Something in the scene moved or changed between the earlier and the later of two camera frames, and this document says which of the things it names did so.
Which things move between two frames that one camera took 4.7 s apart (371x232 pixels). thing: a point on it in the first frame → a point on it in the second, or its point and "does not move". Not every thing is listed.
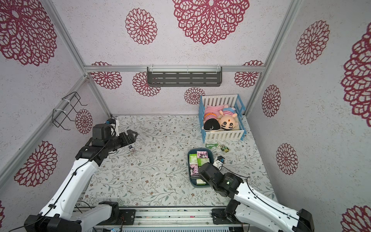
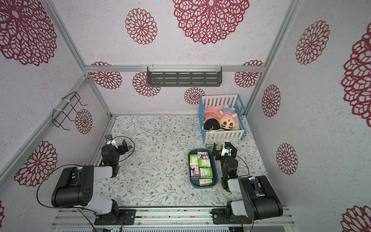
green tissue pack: [201, 161] does not move
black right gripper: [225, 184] → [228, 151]
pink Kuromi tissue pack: [194, 170] does not move
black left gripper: [132, 138] → [121, 150]
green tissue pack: [193, 158] does not move
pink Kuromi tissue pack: [202, 154] does not move
